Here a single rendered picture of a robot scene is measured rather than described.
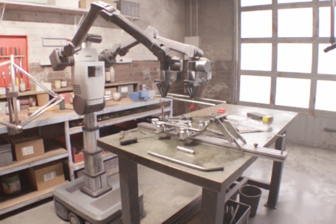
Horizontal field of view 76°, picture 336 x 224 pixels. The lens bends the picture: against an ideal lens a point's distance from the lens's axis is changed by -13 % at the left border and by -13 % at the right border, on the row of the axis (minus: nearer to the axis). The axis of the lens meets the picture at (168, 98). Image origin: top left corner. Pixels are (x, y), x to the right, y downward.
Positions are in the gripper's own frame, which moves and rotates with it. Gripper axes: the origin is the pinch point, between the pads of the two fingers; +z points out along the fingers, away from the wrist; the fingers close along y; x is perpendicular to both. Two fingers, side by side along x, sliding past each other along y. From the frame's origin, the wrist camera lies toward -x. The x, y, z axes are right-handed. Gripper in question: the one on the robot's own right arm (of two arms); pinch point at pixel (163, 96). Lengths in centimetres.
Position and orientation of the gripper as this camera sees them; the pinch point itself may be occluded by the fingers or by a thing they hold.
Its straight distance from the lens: 135.1
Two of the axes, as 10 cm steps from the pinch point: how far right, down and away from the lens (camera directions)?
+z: -0.2, 9.9, 1.7
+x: -7.6, -1.3, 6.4
